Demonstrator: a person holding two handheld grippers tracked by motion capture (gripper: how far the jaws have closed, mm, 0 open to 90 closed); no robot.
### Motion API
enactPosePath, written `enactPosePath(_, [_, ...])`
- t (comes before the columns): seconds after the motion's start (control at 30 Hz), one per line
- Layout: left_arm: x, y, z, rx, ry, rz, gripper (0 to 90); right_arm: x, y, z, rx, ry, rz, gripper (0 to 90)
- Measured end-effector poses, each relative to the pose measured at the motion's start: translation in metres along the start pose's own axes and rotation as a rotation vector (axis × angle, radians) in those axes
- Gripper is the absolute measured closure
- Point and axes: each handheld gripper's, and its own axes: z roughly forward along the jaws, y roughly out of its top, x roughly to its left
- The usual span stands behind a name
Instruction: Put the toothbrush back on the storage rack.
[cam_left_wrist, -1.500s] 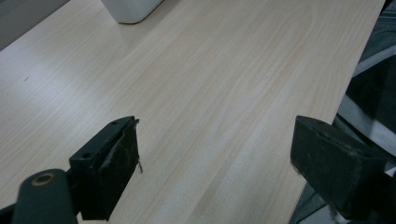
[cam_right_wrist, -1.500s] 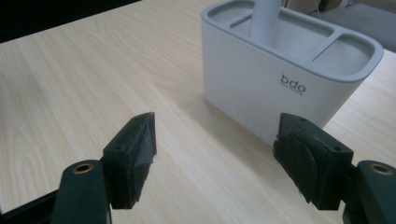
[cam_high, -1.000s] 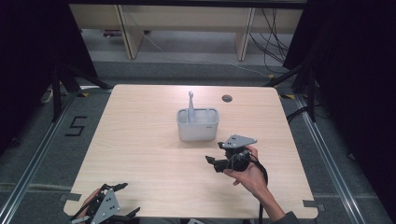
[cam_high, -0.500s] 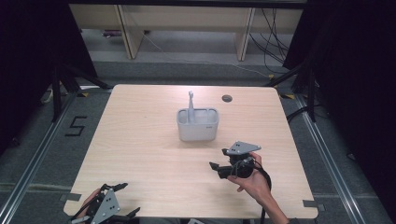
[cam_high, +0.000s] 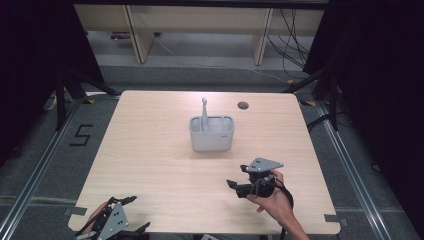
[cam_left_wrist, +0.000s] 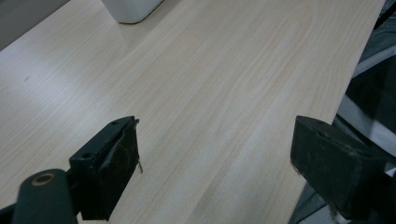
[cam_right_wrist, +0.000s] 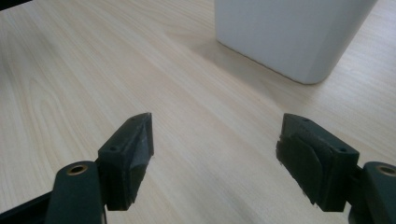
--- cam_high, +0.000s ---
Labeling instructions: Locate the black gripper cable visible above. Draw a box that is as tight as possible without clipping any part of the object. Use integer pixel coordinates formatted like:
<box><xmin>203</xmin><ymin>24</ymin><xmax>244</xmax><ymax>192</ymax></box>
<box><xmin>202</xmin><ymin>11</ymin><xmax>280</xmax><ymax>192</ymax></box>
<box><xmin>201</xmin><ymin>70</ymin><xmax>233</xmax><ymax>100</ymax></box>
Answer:
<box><xmin>274</xmin><ymin>181</ymin><xmax>295</xmax><ymax>240</ymax></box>

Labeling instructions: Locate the black metal stand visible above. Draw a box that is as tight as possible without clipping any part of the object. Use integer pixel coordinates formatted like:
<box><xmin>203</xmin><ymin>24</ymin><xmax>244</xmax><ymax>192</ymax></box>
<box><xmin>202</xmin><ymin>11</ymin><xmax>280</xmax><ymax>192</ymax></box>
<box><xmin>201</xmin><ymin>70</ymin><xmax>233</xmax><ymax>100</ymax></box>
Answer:
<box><xmin>283</xmin><ymin>66</ymin><xmax>342</xmax><ymax>132</ymax></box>
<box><xmin>54</xmin><ymin>66</ymin><xmax>121</xmax><ymax>132</ymax></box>

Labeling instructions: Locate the person's right hand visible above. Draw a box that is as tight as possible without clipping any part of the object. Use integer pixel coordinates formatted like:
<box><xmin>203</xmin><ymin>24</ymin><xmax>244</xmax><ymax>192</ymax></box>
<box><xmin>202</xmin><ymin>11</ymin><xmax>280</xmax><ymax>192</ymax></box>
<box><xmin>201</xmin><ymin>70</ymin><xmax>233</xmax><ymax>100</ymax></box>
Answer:
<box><xmin>245</xmin><ymin>169</ymin><xmax>296</xmax><ymax>231</ymax></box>

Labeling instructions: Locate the grey toothbrush holder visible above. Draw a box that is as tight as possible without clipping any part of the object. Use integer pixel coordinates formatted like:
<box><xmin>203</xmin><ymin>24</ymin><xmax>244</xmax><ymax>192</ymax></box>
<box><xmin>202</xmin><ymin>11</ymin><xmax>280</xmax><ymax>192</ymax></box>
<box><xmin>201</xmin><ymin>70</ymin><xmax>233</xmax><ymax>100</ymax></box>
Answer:
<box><xmin>188</xmin><ymin>115</ymin><xmax>236</xmax><ymax>153</ymax></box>

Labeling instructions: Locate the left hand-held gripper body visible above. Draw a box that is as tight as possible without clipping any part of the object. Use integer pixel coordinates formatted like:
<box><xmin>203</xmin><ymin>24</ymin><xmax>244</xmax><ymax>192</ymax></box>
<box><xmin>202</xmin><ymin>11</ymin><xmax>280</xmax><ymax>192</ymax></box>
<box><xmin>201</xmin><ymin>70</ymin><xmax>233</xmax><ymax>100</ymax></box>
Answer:
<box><xmin>74</xmin><ymin>198</ymin><xmax>142</xmax><ymax>240</ymax></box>

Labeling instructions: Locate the white electric toothbrush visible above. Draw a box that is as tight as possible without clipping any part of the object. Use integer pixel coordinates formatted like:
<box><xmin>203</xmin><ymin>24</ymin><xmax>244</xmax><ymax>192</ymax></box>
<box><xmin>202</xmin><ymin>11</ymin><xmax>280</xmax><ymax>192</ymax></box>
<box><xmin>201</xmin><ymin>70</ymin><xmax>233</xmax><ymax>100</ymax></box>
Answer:
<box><xmin>200</xmin><ymin>96</ymin><xmax>210</xmax><ymax>133</ymax></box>

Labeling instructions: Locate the black curtain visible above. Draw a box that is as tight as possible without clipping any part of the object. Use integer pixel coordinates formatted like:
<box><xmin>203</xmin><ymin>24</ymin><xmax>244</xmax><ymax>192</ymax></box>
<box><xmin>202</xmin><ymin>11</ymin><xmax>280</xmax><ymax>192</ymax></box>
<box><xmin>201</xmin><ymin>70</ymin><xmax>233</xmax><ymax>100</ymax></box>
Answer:
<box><xmin>0</xmin><ymin>0</ymin><xmax>105</xmax><ymax>168</ymax></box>
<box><xmin>303</xmin><ymin>0</ymin><xmax>424</xmax><ymax>231</ymax></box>

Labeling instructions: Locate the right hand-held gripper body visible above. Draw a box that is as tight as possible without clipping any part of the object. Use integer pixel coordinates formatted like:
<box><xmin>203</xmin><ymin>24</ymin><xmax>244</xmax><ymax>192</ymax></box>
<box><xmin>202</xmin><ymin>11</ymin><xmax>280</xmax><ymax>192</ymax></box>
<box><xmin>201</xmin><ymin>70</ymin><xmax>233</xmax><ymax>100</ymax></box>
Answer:
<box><xmin>244</xmin><ymin>157</ymin><xmax>285</xmax><ymax>200</ymax></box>

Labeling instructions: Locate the grey tape piece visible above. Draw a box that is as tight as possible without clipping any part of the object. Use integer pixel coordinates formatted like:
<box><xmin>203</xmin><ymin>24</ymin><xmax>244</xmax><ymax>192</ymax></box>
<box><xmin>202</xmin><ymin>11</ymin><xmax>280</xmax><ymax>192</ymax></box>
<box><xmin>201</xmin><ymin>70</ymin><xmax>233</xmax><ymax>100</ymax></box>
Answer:
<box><xmin>324</xmin><ymin>213</ymin><xmax>350</xmax><ymax>228</ymax></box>
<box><xmin>63</xmin><ymin>206</ymin><xmax>88</xmax><ymax>217</ymax></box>

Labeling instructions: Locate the bundle of black cables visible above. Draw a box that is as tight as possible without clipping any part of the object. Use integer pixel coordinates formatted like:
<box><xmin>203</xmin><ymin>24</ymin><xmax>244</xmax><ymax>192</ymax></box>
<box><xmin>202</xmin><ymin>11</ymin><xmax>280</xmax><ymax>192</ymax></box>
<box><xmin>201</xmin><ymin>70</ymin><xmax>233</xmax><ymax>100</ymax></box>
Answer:
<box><xmin>266</xmin><ymin>8</ymin><xmax>312</xmax><ymax>80</ymax></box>

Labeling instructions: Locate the person's left hand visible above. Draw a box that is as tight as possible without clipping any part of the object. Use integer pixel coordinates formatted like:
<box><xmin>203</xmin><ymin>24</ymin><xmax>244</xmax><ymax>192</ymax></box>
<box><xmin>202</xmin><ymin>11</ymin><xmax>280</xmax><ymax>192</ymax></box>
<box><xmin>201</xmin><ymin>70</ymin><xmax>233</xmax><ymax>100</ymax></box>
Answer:
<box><xmin>83</xmin><ymin>201</ymin><xmax>109</xmax><ymax>234</ymax></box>

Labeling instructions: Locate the small dark box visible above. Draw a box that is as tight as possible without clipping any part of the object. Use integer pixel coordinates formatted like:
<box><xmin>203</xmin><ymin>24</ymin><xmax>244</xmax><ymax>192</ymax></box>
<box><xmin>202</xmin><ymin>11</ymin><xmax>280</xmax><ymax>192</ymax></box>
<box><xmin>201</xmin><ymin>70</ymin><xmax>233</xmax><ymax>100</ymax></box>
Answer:
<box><xmin>109</xmin><ymin>31</ymin><xmax>132</xmax><ymax>41</ymax></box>

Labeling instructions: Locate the aluminium floor rail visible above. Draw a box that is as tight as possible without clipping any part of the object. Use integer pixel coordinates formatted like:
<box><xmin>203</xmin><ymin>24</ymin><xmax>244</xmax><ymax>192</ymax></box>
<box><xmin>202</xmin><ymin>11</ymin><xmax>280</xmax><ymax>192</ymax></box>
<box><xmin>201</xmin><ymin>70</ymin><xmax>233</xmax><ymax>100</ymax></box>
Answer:
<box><xmin>0</xmin><ymin>96</ymin><xmax>84</xmax><ymax>240</ymax></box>
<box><xmin>314</xmin><ymin>99</ymin><xmax>395</xmax><ymax>240</ymax></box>

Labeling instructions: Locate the thick black floor cable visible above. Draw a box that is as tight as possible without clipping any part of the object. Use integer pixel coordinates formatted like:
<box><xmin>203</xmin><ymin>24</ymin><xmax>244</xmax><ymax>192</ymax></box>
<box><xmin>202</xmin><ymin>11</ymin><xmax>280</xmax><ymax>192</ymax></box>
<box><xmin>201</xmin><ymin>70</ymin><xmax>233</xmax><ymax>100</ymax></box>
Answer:
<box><xmin>306</xmin><ymin>112</ymin><xmax>332</xmax><ymax>132</ymax></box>

